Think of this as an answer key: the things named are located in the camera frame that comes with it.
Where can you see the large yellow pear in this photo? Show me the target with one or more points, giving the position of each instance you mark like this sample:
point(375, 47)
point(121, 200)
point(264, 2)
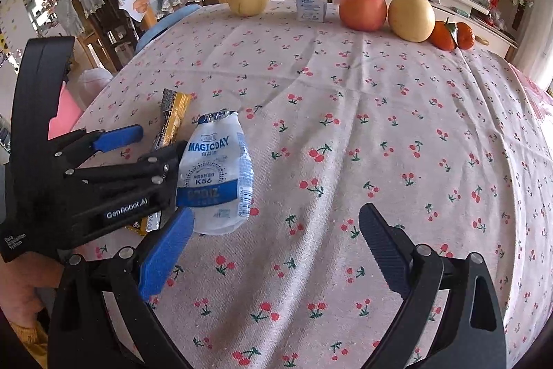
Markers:
point(411, 18)

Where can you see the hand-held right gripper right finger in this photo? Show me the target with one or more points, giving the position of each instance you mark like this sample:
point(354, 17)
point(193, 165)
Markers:
point(384, 252)

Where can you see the orange tangerine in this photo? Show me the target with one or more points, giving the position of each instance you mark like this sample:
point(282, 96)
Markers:
point(465, 36)

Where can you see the white television cabinet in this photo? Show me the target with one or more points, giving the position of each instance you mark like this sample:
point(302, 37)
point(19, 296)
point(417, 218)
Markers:
point(488, 27)

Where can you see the dark wooden chair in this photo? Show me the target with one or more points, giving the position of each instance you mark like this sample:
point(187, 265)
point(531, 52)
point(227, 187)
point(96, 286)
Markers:
point(101, 19)

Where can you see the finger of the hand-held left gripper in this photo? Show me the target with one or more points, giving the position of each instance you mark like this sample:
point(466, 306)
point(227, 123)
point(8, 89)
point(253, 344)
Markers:
point(116, 137)
point(129, 170)

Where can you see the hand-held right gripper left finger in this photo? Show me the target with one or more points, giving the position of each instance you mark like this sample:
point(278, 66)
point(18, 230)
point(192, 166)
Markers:
point(166, 252)

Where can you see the pink plastic bin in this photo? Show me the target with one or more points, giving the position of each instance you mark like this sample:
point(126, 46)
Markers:
point(65, 114)

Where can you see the yellow dark snack wrapper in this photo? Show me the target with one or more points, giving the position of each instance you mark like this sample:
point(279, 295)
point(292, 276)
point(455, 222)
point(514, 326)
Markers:
point(173, 114)

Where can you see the pale pink cushion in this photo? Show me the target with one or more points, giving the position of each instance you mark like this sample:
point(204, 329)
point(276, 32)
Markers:
point(93, 86)

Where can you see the crushed white plastic bottle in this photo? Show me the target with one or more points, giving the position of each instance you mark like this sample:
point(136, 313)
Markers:
point(216, 179)

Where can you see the pink printed sheet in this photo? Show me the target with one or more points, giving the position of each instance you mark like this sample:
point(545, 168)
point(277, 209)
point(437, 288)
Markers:
point(538, 92)

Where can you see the person's left hand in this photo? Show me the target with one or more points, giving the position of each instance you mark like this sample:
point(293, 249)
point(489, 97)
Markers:
point(21, 291)

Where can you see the red apple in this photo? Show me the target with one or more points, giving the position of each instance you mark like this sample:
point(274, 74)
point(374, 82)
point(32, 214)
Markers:
point(363, 10)

